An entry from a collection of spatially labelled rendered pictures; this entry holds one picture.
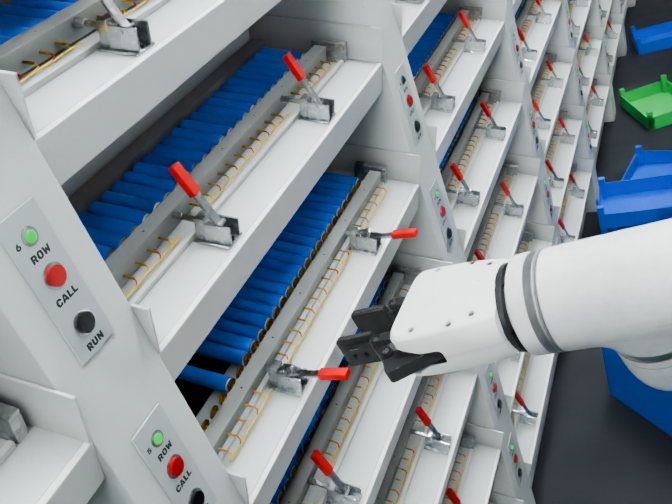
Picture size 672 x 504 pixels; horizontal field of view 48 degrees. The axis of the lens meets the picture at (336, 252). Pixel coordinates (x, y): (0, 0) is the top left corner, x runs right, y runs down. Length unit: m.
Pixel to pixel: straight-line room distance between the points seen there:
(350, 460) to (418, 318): 0.43
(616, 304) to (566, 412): 1.53
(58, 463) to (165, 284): 0.20
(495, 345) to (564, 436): 1.44
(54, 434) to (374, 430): 0.55
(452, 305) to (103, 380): 0.28
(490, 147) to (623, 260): 1.12
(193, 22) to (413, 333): 0.35
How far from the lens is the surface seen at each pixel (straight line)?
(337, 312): 0.95
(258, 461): 0.80
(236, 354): 0.88
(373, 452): 1.04
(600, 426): 2.05
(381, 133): 1.16
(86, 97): 0.62
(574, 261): 0.59
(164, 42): 0.70
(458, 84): 1.49
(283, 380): 0.85
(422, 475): 1.26
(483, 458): 1.53
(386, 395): 1.11
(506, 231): 1.75
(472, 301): 0.62
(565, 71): 2.52
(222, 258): 0.73
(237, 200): 0.81
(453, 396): 1.37
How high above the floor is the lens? 1.50
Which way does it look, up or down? 30 degrees down
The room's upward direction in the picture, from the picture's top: 21 degrees counter-clockwise
